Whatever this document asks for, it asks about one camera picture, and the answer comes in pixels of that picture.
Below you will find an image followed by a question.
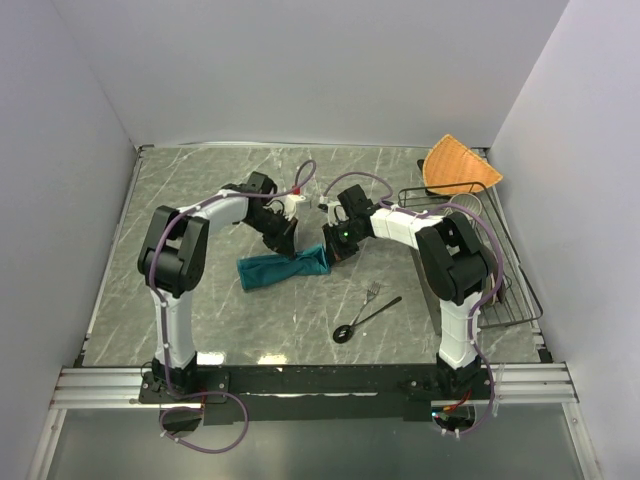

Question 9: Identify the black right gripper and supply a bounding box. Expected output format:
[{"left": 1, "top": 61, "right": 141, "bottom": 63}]
[{"left": 322, "top": 220, "right": 366, "bottom": 269}]

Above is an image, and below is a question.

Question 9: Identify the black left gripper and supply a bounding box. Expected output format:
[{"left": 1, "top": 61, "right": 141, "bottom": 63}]
[{"left": 245, "top": 208, "right": 299, "bottom": 260}]

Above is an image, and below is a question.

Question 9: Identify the teal satin napkin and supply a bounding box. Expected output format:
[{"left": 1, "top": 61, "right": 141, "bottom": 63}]
[{"left": 236, "top": 244, "right": 331, "bottom": 291}]

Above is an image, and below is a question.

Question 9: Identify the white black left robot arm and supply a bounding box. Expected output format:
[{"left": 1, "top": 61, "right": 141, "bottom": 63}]
[{"left": 137, "top": 172, "right": 305, "bottom": 402}]

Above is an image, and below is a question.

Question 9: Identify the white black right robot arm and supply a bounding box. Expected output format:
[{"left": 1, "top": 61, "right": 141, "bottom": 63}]
[{"left": 320, "top": 185, "right": 491, "bottom": 399}]

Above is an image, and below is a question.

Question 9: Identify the silver fork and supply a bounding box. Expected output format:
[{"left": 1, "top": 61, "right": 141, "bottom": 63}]
[{"left": 349, "top": 281, "right": 381, "bottom": 326}]

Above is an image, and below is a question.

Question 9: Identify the black spoon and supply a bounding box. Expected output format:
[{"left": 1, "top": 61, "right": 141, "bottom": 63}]
[{"left": 332, "top": 296, "right": 403, "bottom": 344}]

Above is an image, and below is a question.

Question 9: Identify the orange woven fan basket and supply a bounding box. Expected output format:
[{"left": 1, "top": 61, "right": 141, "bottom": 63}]
[{"left": 422, "top": 134, "right": 503, "bottom": 196}]

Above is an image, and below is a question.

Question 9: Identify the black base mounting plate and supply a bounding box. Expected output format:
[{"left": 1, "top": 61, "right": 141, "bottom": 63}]
[{"left": 139, "top": 364, "right": 491, "bottom": 425}]

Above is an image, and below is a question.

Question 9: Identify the dark brown plate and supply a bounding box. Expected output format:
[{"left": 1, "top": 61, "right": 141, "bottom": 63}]
[{"left": 486, "top": 259, "right": 506, "bottom": 305}]

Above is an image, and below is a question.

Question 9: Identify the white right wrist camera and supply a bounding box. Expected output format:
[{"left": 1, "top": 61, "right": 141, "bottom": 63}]
[{"left": 318, "top": 196, "right": 341, "bottom": 224}]

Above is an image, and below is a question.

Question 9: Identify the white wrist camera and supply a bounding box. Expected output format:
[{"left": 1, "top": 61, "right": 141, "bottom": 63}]
[
  {"left": 318, "top": 196, "right": 341, "bottom": 224},
  {"left": 280, "top": 187, "right": 311, "bottom": 220}
]

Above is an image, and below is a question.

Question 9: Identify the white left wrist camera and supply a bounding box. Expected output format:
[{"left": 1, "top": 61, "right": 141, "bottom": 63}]
[{"left": 280, "top": 187, "right": 311, "bottom": 220}]

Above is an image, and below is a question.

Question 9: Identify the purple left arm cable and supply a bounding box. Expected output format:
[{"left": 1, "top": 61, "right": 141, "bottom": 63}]
[{"left": 149, "top": 159, "right": 250, "bottom": 455}]

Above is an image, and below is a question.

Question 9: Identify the black wire dish rack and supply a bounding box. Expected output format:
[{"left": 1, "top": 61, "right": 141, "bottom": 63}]
[{"left": 398, "top": 187, "right": 543, "bottom": 330}]

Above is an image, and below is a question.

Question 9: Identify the aluminium rail frame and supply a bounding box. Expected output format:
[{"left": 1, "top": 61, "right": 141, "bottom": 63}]
[{"left": 27, "top": 363, "right": 602, "bottom": 479}]

